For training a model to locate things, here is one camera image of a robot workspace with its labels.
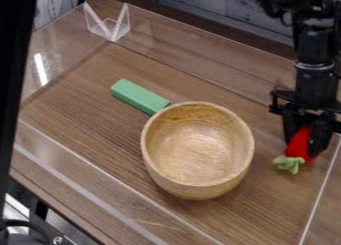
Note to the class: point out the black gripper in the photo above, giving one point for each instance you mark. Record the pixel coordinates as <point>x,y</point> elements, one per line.
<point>296,113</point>

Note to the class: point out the red plush strawberry toy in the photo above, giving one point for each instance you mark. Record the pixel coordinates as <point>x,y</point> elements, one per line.
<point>295,153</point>

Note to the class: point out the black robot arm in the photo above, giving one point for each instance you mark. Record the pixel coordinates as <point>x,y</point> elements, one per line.
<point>314,20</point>

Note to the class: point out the wooden bowl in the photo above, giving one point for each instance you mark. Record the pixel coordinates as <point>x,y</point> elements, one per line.
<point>196,144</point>

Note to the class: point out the green rectangular block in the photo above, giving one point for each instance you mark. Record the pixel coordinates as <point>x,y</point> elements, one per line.
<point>137,97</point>

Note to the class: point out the clear acrylic tray enclosure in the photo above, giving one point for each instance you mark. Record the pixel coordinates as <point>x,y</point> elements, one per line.
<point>77,153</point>

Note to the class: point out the black metal bracket with bolt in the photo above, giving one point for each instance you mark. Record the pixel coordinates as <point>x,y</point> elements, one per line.
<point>41,230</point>

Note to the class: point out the black vertical post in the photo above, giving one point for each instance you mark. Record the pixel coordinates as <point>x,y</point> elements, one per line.
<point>16,22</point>

